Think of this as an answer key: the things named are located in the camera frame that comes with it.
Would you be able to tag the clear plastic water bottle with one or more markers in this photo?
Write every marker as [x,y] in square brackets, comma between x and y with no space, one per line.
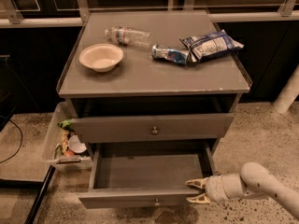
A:
[129,36]

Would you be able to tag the white pipe post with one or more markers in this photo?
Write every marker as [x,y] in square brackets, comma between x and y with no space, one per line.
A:
[288,94]

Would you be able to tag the grey drawer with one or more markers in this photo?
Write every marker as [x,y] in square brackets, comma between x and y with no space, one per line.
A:
[137,174]
[152,128]

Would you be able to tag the grey drawer cabinet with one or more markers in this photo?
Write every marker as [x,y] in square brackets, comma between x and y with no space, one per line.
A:
[141,86]

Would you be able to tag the crushed blue white can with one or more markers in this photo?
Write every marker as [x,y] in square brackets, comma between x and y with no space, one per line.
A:
[178,56]

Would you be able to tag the grey top drawer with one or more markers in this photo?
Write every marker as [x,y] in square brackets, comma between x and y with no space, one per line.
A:
[152,128]

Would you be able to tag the white broken cup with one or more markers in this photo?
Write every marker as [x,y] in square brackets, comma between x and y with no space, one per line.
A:
[75,145]

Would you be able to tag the green crumpled wrapper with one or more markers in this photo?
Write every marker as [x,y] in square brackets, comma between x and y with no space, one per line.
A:
[66,125]

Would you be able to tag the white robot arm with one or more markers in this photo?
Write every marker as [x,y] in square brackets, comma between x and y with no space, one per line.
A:
[252,182]

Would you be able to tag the red round object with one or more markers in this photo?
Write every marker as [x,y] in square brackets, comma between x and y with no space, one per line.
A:
[69,153]

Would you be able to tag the clear plastic bin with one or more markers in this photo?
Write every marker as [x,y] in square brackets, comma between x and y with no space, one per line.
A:
[54,137]

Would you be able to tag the blue white chip bag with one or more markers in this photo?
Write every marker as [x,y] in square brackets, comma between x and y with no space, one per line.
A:
[210,46]

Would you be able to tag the metal railing frame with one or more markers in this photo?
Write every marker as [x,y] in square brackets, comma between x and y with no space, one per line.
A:
[46,13]

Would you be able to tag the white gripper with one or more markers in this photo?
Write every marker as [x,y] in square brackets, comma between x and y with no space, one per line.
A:
[214,188]

